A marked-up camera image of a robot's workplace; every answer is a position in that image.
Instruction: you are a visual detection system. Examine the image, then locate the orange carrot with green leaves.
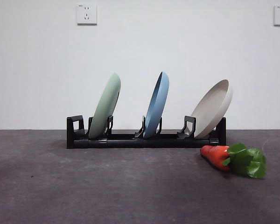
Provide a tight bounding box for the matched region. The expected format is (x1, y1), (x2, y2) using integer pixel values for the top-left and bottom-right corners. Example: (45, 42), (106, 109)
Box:
(200, 142), (266, 179)

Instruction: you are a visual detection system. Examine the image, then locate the blue plate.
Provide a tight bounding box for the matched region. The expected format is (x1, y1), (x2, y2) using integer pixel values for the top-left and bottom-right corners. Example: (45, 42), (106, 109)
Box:
(143, 71), (170, 139)

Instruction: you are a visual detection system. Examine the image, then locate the beige plate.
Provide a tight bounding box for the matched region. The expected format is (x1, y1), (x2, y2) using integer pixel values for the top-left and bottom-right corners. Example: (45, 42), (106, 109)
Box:
(190, 79), (233, 139)

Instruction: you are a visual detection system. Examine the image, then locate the green plate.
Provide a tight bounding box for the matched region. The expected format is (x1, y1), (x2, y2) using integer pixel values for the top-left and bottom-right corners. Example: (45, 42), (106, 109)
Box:
(88, 72), (121, 140)

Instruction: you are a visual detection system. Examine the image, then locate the black plate rack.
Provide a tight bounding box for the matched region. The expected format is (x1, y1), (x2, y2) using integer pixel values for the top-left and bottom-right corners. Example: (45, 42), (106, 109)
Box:
(66, 114), (227, 149)

